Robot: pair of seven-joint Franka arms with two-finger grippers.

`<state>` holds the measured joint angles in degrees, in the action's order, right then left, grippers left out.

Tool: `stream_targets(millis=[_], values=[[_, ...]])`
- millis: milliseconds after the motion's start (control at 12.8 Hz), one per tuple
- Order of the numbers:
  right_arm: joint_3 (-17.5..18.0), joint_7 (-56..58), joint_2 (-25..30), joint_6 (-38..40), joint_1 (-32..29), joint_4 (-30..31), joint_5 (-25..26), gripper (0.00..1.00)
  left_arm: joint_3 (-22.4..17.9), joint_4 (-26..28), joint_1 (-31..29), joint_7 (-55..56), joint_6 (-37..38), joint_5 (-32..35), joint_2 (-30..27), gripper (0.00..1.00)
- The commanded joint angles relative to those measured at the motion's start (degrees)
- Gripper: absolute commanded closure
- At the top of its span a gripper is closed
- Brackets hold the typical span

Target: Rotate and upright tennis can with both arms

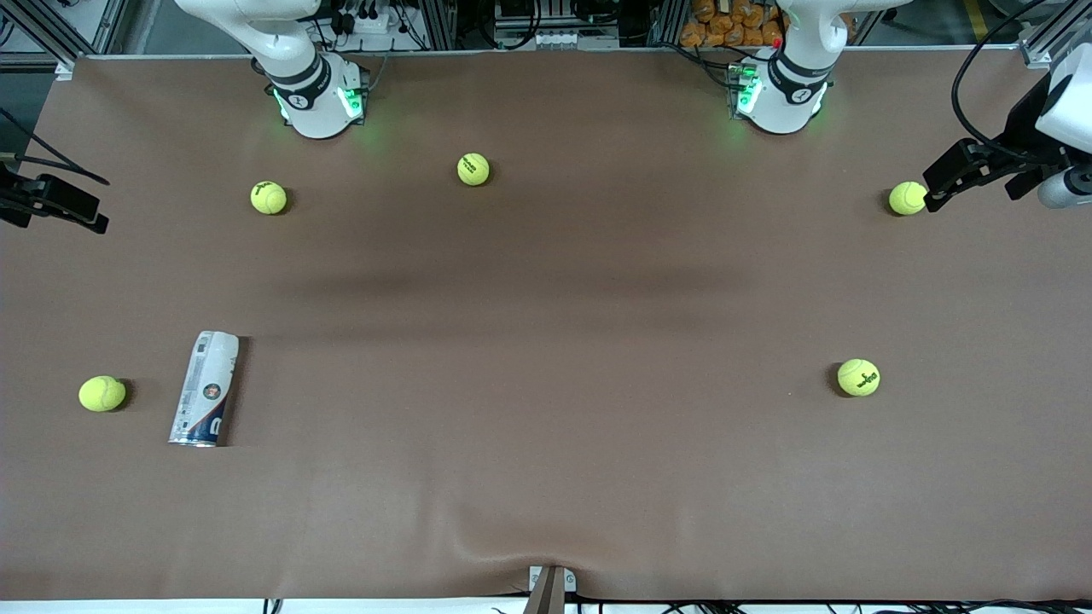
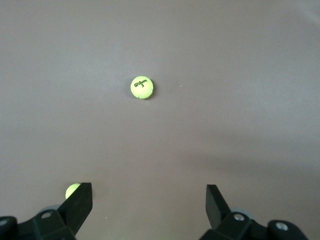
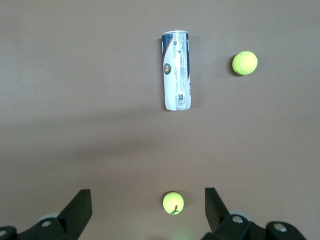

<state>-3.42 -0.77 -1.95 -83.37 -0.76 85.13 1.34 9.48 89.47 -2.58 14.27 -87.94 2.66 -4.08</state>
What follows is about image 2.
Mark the yellow-green tennis ball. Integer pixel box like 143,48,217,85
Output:
65,183,81,200
129,75,154,100

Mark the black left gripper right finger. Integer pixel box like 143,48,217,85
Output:
200,184,308,240

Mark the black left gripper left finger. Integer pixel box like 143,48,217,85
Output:
0,182,94,240

